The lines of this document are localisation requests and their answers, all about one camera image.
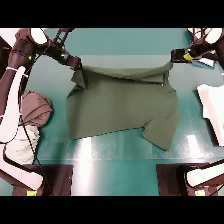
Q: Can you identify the brown garment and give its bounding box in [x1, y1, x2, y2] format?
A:
[19, 90, 54, 129]

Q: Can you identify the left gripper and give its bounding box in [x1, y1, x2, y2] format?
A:
[47, 45, 84, 72]

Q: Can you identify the folded white garment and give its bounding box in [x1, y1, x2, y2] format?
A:
[198, 57, 218, 69]

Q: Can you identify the olive green T-shirt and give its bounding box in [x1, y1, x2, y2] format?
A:
[66, 61, 181, 152]

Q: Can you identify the black cable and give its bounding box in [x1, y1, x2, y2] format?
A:
[19, 114, 54, 197]

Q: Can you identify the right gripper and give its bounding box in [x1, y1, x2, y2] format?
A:
[170, 46, 203, 64]

